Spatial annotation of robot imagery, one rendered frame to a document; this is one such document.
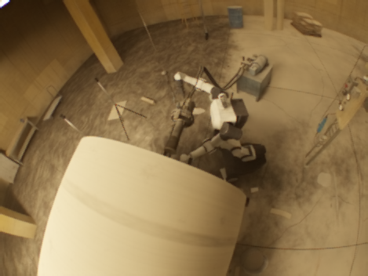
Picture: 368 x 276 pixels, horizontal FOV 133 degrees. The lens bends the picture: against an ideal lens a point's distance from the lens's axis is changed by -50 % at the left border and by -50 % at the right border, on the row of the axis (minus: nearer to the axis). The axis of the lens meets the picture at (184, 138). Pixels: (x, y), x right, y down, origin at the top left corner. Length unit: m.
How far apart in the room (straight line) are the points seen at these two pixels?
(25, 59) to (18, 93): 1.63
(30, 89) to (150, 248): 8.71
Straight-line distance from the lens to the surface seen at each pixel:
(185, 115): 1.77
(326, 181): 2.94
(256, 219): 2.39
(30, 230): 5.33
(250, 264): 2.26
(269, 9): 6.62
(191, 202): 0.79
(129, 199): 0.76
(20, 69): 9.00
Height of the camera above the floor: 2.34
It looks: 56 degrees down
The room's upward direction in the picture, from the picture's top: 25 degrees counter-clockwise
